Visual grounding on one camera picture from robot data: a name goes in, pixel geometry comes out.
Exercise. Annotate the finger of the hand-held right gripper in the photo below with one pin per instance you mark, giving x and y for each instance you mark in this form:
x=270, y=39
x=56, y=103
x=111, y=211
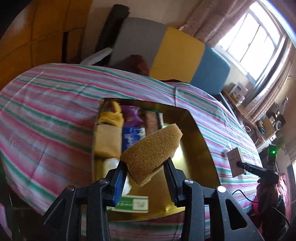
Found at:
x=252, y=168

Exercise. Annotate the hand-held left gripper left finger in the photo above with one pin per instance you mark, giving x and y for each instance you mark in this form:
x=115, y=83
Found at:
x=118, y=185

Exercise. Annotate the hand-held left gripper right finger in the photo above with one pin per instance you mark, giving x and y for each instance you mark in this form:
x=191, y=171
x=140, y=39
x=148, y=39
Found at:
x=172, y=183

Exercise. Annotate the small beige box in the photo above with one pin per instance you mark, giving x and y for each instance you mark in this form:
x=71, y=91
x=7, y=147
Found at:
x=234, y=160

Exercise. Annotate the brown sponge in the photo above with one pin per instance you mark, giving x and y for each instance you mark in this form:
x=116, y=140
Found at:
x=148, y=150

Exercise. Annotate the gold cardboard box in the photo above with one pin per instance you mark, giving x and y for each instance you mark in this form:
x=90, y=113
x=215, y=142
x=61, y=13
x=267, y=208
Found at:
x=194, y=143

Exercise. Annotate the person's right forearm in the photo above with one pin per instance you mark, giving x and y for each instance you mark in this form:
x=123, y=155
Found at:
x=261, y=199

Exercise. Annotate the white round bundle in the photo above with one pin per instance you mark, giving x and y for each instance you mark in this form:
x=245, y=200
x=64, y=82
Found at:
x=111, y=164

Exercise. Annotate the green and white box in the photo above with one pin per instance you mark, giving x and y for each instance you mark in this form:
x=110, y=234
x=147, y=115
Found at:
x=131, y=204

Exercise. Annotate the yellow cloth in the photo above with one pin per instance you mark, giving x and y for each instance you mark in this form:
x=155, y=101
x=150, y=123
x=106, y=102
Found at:
x=107, y=141
x=109, y=117

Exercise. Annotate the blue packet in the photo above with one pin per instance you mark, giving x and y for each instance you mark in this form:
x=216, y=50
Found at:
x=131, y=136

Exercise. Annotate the silver stereo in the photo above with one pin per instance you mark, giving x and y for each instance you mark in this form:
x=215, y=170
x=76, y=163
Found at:
x=276, y=118

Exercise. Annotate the wooden desk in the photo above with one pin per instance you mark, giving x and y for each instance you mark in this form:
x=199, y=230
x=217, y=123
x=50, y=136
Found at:
x=245, y=115

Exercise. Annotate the brown packet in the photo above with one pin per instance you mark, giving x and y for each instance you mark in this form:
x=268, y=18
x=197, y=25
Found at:
x=152, y=120

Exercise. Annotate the purple packet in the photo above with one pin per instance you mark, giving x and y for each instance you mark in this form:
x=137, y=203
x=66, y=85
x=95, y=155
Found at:
x=131, y=115

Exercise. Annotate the white appliance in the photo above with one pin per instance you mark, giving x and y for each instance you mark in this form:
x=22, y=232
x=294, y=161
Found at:
x=238, y=91

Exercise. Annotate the striped bed sheet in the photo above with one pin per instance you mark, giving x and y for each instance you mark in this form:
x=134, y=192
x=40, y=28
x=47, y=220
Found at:
x=50, y=97

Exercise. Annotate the dark red cloth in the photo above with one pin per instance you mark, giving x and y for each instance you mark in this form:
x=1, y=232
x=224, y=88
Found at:
x=136, y=64

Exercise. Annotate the window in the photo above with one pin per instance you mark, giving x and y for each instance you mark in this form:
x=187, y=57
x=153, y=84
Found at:
x=254, y=39

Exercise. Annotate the white plastic object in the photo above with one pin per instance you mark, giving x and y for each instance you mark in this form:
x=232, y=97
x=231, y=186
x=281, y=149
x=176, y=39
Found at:
x=98, y=56

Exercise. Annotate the grey yellow blue headboard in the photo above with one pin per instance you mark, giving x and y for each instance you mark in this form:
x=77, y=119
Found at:
x=175, y=51

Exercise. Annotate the beige curtain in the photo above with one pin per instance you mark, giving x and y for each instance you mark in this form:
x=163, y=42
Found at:
x=208, y=20

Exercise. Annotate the black rolled mat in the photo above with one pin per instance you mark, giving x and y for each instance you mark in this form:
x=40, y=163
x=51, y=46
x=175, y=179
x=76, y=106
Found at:
x=115, y=25

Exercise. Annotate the wooden wardrobe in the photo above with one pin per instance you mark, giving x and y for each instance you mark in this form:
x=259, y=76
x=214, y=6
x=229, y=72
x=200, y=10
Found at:
x=41, y=30

